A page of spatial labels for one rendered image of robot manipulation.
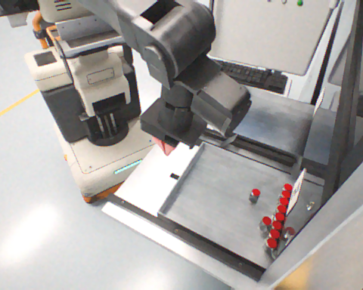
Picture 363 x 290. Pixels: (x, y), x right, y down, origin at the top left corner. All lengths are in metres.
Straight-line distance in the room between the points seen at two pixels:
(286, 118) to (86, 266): 1.27
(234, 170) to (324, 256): 0.45
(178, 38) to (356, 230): 0.24
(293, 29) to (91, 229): 1.51
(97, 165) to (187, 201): 0.99
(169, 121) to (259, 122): 0.54
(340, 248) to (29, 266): 1.60
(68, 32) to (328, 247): 1.00
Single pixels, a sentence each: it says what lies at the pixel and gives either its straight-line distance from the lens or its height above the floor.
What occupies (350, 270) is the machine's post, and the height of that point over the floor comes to 1.18.
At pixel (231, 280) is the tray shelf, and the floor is 0.88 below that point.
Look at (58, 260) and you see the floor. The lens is 1.66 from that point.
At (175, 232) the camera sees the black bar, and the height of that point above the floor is 0.90.
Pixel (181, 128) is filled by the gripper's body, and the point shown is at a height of 1.18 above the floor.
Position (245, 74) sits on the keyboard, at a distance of 1.22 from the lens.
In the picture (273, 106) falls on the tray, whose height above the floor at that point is 0.88.
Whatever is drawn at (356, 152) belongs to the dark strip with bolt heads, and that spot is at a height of 1.25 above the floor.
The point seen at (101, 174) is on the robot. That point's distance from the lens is 1.52.
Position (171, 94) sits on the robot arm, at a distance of 0.34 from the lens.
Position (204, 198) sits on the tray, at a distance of 0.66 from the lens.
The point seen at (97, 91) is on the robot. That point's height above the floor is 0.80.
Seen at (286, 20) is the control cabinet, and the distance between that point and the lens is 1.24.
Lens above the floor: 1.45
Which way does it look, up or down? 48 degrees down
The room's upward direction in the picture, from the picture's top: straight up
